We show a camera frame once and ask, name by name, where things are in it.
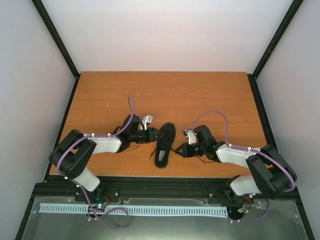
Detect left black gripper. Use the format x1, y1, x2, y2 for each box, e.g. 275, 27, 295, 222
129, 127, 165, 144

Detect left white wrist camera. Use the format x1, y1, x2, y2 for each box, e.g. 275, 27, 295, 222
140, 114, 153, 130

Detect left black frame post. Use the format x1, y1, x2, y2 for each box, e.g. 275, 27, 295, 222
31, 0, 81, 79

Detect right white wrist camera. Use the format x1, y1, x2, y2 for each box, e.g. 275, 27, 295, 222
183, 129, 197, 145

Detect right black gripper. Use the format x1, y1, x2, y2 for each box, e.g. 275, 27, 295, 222
175, 142, 206, 157

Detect left green led circuit board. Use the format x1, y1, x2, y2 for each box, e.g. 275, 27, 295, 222
89, 198, 110, 213

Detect clear plastic sheet cover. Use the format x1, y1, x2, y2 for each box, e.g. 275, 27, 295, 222
22, 197, 308, 240

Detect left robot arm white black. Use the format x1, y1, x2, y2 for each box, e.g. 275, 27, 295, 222
48, 114, 164, 202

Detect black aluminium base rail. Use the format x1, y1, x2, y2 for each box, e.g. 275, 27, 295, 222
32, 174, 300, 207

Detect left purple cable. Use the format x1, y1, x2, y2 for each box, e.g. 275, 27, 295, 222
56, 96, 130, 230

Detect right small connector board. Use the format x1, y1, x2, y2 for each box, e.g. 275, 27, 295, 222
237, 203, 251, 215

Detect black canvas shoe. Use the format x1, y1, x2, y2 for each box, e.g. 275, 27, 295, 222
154, 122, 176, 169

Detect black frame post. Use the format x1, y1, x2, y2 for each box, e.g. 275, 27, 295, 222
31, 0, 81, 79
251, 0, 305, 78

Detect light blue slotted cable duct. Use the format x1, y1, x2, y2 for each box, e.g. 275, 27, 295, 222
38, 203, 228, 218

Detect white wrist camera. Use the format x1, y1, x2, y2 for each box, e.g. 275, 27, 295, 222
183, 129, 197, 145
140, 114, 153, 130

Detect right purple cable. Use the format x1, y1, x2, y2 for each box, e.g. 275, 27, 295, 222
187, 110, 298, 224

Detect purple cable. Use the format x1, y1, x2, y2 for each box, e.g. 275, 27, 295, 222
187, 110, 298, 224
56, 96, 130, 230

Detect right black frame post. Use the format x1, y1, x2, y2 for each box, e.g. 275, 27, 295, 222
251, 0, 305, 78

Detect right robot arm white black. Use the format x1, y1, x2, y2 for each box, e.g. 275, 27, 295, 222
175, 125, 297, 199

